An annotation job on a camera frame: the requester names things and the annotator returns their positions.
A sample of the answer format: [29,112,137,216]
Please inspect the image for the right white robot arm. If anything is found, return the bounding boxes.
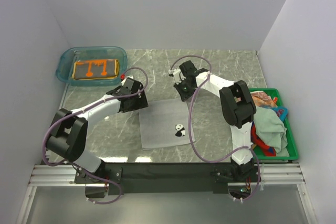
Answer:
[169,60,256,182]

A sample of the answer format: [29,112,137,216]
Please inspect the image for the orange and grey towel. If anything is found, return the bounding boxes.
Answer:
[72,59,119,81]

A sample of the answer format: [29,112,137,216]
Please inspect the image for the green plastic tray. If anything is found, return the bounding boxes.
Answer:
[249,88,299,161]

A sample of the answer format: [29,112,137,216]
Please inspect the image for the brown patterned towel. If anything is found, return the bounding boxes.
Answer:
[250,91,277,108]

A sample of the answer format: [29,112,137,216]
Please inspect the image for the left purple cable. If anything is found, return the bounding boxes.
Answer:
[41,67,149,205]

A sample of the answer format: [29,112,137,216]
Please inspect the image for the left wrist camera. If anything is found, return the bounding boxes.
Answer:
[120,74,134,81]

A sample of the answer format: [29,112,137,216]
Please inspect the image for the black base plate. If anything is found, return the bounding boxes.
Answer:
[75,162,257,198]

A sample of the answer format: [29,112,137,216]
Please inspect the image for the red and blue cloth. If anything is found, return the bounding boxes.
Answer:
[251,106,288,156]

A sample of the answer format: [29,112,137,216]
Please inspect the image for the purple cable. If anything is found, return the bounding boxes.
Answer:
[170,55,262,204]
[41,67,149,205]

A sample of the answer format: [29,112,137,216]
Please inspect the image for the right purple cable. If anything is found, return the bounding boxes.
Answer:
[170,55,262,204]

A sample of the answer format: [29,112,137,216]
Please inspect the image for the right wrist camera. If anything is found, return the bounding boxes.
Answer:
[169,68,181,78]

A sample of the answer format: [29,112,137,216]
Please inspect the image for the pale green towel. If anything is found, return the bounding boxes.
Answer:
[254,107,289,157]

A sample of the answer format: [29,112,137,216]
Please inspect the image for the aluminium rail frame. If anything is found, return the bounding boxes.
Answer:
[16,163,318,223]

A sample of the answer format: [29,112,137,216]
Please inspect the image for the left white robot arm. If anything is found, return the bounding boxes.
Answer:
[43,77,148,183]

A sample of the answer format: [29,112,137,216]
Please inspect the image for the teal transparent plastic bin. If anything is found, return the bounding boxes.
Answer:
[56,46,128,87]

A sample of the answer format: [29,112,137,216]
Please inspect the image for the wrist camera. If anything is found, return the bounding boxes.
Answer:
[120,74,134,81]
[169,68,181,78]

